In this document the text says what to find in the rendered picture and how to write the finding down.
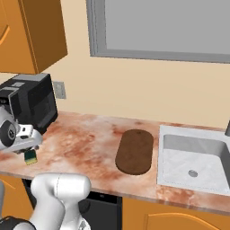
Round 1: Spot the white sink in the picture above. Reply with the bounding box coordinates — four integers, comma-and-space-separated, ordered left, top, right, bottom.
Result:
156, 124, 230, 198

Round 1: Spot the orange base cupboard door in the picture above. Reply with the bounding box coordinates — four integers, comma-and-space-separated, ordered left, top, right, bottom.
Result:
121, 196, 230, 230
0, 173, 34, 220

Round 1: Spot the orange curved cupboard handle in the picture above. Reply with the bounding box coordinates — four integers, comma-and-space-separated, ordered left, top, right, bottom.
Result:
0, 25, 11, 47
145, 211, 223, 230

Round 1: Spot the black dishwasher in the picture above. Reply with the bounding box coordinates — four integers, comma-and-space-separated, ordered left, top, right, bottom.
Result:
22, 178, 123, 230

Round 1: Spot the grey window frame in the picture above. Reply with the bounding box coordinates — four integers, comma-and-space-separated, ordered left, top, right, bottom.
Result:
85, 0, 230, 65

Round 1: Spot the grey wall socket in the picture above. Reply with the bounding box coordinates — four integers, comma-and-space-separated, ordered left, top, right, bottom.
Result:
52, 80, 67, 101

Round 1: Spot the green and yellow sponge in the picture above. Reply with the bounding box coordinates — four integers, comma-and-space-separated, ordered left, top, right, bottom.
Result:
23, 149, 39, 166

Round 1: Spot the brown oval cutting board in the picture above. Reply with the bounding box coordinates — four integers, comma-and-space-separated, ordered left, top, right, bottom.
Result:
114, 128, 155, 176

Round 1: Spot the orange wall cupboard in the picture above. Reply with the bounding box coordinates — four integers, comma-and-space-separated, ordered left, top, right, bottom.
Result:
0, 0, 69, 75

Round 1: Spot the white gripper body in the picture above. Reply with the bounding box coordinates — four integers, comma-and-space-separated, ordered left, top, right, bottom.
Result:
13, 130, 44, 153

